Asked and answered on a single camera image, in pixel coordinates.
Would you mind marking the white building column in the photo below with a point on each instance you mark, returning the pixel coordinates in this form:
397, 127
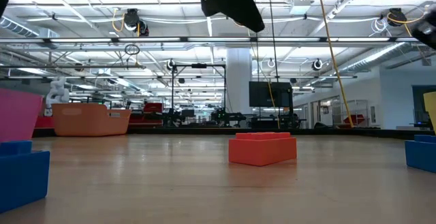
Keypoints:
238, 81

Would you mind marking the black robot workstation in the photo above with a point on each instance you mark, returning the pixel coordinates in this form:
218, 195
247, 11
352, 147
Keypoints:
228, 116
173, 116

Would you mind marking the red low cart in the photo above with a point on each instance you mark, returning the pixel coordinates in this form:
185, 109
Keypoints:
43, 122

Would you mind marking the long ceiling strip light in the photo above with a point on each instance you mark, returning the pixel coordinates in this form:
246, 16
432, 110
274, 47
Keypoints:
289, 39
218, 39
362, 39
81, 40

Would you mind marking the black frame stand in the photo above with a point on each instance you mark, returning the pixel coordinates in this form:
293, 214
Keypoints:
198, 65

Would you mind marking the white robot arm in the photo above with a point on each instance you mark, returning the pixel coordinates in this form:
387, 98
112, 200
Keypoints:
56, 93

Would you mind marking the blue toy brick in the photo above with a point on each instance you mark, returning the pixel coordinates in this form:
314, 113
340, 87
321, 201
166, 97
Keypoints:
422, 156
24, 179

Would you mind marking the red plastic tray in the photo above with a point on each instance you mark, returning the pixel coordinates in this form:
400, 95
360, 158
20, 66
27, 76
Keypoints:
17, 115

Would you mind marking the orange plastic bin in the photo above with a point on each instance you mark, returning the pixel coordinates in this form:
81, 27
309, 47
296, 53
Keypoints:
88, 122

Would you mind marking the red floor object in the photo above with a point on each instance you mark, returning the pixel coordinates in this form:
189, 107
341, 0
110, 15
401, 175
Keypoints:
354, 119

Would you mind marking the silver ceiling duct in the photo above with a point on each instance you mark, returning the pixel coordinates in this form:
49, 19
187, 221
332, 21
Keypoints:
378, 55
15, 26

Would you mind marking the orange toy brick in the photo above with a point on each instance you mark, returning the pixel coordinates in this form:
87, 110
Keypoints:
262, 150

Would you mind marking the black monitor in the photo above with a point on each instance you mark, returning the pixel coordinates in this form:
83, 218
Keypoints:
269, 94

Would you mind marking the red storage bin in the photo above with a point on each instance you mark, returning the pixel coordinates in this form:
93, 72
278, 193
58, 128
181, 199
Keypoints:
153, 108

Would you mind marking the yellow plastic tray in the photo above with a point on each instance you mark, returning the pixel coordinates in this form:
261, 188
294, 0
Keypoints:
431, 110

